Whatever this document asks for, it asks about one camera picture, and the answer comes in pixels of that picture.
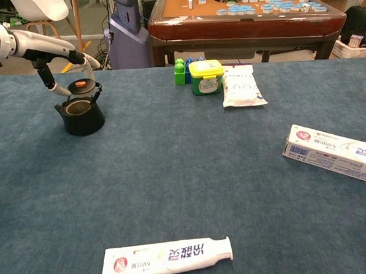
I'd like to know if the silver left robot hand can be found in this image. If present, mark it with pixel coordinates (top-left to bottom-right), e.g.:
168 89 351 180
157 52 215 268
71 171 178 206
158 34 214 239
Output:
10 24 103 101

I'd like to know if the black lid with orange knob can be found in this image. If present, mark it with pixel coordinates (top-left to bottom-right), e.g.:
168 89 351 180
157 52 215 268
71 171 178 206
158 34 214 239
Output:
66 78 97 96

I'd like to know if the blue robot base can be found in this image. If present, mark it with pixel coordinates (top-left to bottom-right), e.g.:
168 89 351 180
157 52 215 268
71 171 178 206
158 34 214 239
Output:
102 0 152 70

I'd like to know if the black cast iron teapot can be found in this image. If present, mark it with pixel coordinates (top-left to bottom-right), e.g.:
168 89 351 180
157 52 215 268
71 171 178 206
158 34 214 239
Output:
53 81 106 138

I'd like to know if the green tub with yellow lid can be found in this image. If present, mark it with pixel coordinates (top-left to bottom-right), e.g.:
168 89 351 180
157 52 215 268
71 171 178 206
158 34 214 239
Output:
188 59 225 96

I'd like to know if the teal blue carpeted table top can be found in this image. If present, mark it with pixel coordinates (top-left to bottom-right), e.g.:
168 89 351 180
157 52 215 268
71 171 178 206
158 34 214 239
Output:
0 56 366 274

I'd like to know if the green bag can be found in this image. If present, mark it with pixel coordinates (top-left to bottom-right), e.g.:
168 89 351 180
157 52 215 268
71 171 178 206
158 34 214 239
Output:
1 12 29 28

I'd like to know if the white chair with wooden legs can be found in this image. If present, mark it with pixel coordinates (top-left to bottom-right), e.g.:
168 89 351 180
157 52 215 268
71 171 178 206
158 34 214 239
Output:
9 0 78 48

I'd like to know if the green building block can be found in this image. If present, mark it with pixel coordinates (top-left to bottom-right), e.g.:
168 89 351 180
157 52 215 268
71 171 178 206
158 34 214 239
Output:
173 58 187 86

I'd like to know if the blue building block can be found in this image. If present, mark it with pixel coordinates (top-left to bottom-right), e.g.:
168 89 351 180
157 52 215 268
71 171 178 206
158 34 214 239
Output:
183 56 206 85

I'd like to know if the brown mahjong table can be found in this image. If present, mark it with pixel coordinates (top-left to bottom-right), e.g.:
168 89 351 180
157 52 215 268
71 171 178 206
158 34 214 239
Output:
147 0 349 69

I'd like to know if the white wet wipes pack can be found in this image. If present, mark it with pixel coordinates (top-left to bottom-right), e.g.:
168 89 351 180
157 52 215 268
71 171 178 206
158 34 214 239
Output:
221 63 269 109

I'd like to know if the white toothpaste tube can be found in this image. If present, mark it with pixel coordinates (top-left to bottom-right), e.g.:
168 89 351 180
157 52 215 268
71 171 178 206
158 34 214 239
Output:
97 236 235 274

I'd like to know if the white toothpaste box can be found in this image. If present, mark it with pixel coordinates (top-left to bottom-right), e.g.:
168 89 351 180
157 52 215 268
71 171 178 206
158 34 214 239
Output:
281 121 366 191

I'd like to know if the white plastic basket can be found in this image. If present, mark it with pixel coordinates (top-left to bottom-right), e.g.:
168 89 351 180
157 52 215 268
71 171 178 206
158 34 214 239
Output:
331 37 366 60

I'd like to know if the black bag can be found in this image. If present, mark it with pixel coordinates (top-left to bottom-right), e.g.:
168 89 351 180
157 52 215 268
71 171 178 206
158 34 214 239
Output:
338 6 366 48

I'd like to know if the light wooden post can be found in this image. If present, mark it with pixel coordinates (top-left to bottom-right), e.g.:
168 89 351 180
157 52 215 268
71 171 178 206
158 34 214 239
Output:
71 0 85 55

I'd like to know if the black floor cable bundle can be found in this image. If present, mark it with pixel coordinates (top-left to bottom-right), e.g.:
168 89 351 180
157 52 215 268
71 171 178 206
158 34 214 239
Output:
82 39 113 72

